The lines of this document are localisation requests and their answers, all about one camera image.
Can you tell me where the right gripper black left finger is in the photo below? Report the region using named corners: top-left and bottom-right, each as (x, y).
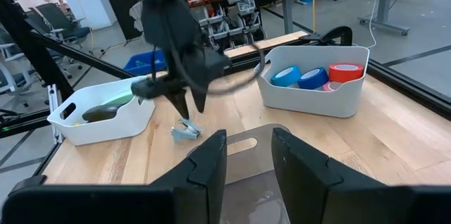
top-left (146, 129), bottom-right (228, 224)

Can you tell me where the silver frame bracket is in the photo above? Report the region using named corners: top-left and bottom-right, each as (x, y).
top-left (47, 82), bottom-right (64, 144)

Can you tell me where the white floor cable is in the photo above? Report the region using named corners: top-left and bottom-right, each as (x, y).
top-left (366, 0), bottom-right (383, 49)

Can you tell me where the yellow hanging cable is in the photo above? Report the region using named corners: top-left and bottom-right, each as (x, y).
top-left (311, 0), bottom-right (317, 34)

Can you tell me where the dark blue tape roll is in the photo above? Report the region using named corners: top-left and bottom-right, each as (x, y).
top-left (297, 67), bottom-right (330, 90)

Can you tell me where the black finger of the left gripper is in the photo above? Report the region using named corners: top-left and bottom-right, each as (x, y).
top-left (164, 88), bottom-right (191, 120)
top-left (189, 82), bottom-right (209, 114)

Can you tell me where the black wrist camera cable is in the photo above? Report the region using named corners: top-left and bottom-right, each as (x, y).
top-left (207, 33), bottom-right (266, 97)

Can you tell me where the pink tape roll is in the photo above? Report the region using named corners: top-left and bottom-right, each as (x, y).
top-left (322, 81), bottom-right (345, 93)

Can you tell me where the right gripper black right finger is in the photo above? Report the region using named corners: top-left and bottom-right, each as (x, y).
top-left (271, 127), bottom-right (413, 224)

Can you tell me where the grey translucent plastic bin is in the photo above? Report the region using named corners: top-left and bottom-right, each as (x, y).
top-left (188, 123), bottom-right (292, 224)

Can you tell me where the white office chair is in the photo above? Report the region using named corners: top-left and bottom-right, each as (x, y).
top-left (0, 26), bottom-right (39, 94)

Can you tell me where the white bin with scooped rim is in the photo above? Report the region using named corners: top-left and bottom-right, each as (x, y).
top-left (254, 45), bottom-right (370, 118)

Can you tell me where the white bin with handle holes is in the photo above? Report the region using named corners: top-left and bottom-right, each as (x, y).
top-left (47, 75), bottom-right (156, 147)

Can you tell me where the light blue tape roll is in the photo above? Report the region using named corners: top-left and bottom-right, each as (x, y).
top-left (270, 64), bottom-right (303, 88)

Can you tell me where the red tape roll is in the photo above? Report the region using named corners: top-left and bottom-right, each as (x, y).
top-left (328, 63), bottom-right (365, 83)

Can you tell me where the grey desk leg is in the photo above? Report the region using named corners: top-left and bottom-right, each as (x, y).
top-left (357, 0), bottom-right (412, 37)

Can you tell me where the white bag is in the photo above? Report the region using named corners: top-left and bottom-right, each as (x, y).
top-left (128, 0), bottom-right (146, 34)

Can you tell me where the grey staple remover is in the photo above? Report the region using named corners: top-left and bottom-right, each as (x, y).
top-left (171, 117), bottom-right (202, 143)

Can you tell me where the black and blue office chair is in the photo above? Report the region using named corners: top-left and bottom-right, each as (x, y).
top-left (33, 1), bottom-right (93, 47)

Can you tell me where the black cabinet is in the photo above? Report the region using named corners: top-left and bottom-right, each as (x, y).
top-left (95, 0), bottom-right (144, 41)

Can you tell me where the blue floor bin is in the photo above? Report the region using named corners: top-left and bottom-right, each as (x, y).
top-left (123, 49), bottom-right (167, 77)

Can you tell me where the black stapler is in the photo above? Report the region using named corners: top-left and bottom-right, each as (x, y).
top-left (81, 103), bottom-right (124, 123)

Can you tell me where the shelf of parts bins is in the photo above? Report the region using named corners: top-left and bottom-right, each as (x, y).
top-left (185, 0), bottom-right (271, 51)

